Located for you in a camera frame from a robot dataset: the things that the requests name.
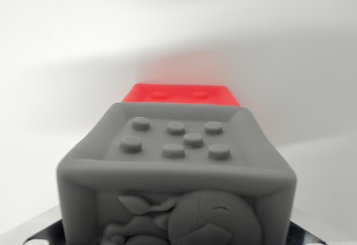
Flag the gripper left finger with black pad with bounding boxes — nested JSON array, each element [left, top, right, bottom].
[[14, 203, 65, 245]]

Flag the red soft cube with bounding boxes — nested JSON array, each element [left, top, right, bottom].
[[122, 83, 241, 108]]

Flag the grey embossed soft cube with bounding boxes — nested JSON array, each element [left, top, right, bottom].
[[56, 102, 297, 245]]

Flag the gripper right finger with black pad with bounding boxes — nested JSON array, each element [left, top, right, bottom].
[[287, 205, 344, 245]]

